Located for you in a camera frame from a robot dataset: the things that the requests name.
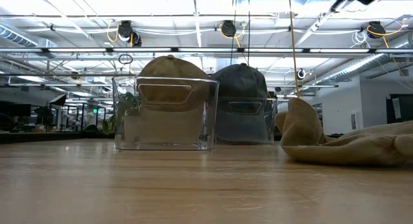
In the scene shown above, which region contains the beige corduroy baseball cap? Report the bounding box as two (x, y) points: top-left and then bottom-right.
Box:
(274, 97), (413, 168)

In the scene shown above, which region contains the khaki baseball cap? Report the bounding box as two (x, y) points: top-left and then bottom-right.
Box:
(124, 54), (211, 144)

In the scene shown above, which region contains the dark door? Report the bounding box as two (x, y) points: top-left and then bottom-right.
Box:
(386, 94), (413, 124)

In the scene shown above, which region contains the white column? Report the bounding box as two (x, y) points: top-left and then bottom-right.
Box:
(214, 57), (240, 75)

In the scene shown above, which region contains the long ceiling light strip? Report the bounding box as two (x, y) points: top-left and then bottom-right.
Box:
(0, 46), (413, 54)

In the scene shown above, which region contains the clear plastic bin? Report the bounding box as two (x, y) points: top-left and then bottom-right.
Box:
(112, 76), (220, 151)
(214, 97), (278, 144)

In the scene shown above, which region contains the potted plant white pot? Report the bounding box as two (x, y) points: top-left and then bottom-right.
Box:
(102, 91), (142, 137)

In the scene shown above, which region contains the black ceiling cord reel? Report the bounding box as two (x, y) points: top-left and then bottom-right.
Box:
(367, 20), (387, 39)
(116, 19), (143, 47)
(220, 19), (237, 38)

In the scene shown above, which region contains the yellow hanging cord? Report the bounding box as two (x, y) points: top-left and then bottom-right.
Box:
(287, 0), (301, 99)

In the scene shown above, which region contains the silver ventilation duct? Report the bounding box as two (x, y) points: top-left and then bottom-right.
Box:
(0, 23), (39, 48)
(314, 52), (393, 85)

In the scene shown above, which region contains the black cable loop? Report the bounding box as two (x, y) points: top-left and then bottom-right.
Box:
(117, 53), (134, 65)

